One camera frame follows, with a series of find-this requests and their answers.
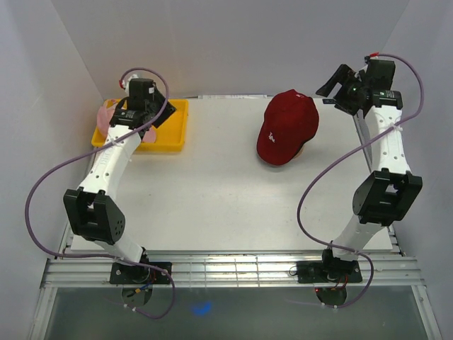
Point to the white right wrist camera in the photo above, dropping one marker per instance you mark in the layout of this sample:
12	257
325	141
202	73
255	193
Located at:
367	59

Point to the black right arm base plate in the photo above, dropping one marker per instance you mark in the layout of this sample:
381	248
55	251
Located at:
319	272

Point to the aluminium frame rail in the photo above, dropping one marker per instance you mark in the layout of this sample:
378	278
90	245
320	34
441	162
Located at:
229	271

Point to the yellow plastic tray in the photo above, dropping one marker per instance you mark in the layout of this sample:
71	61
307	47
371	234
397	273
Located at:
170	136

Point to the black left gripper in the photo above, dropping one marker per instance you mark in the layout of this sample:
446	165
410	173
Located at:
159	99

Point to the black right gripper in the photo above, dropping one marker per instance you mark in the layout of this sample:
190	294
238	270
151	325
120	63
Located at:
344	76

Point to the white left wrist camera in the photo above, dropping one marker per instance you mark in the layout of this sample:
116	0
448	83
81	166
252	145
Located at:
125	82

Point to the red cap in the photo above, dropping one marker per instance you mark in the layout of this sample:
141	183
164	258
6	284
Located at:
290	120

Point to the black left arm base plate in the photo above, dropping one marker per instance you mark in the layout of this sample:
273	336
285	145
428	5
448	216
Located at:
123	274

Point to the pink cap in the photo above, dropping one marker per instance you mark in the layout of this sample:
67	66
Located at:
105	113

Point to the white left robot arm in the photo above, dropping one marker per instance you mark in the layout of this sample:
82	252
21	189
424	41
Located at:
91	208

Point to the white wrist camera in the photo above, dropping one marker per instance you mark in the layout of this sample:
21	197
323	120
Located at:
125	82
367	59

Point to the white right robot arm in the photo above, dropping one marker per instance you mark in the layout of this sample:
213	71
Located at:
391	188

